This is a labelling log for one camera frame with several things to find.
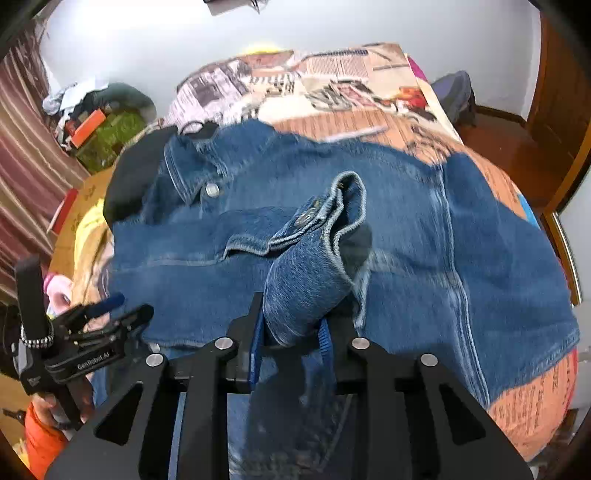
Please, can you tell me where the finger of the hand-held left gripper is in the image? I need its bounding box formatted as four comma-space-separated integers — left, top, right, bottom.
69, 304, 155, 346
55, 292, 126, 333

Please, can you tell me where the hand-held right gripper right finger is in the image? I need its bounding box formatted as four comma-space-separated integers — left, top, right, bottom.
318, 318, 534, 480

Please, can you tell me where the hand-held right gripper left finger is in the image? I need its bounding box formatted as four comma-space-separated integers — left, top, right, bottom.
44, 292, 266, 480

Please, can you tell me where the blue denim jacket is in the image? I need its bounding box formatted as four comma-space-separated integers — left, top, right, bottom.
92, 119, 581, 480

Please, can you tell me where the person's left forearm orange sleeve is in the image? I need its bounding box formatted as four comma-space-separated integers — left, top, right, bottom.
22, 402, 71, 479

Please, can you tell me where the person's left hand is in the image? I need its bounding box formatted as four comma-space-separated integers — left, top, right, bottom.
30, 376, 95, 432

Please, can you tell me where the pink cloth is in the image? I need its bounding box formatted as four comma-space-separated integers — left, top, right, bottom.
43, 271, 72, 317

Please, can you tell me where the yellow blanket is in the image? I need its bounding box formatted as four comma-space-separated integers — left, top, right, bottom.
69, 200, 115, 298

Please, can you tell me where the red white box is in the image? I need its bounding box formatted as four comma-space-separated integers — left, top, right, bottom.
52, 188, 80, 235

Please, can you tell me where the brown cardboard box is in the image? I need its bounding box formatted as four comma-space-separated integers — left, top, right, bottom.
48, 168, 118, 278

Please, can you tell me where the striped brown curtain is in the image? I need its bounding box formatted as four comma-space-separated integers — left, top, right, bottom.
0, 21, 90, 298

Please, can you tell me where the orange box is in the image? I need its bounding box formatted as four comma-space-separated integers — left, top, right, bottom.
71, 109, 105, 147

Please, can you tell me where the dark grey cloth bundle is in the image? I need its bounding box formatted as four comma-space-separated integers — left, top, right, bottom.
83, 82, 158, 124

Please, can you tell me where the white cloth pile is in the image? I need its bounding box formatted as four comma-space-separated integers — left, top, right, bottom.
43, 80, 109, 117

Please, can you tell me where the newspaper print bed sheet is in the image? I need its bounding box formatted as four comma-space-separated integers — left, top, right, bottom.
48, 43, 580, 462

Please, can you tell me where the grey purple backpack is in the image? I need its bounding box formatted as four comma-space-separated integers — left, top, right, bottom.
431, 71, 477, 128

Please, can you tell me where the magenta cloth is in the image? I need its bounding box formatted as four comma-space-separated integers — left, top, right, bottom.
405, 54, 431, 88

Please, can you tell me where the yellow foam tube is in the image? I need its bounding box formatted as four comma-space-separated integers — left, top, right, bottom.
241, 43, 288, 57

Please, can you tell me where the wooden wardrobe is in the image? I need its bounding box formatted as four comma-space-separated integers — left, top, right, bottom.
525, 13, 591, 306

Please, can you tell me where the black white beaded strap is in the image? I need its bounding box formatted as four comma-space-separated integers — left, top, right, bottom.
20, 329, 55, 350

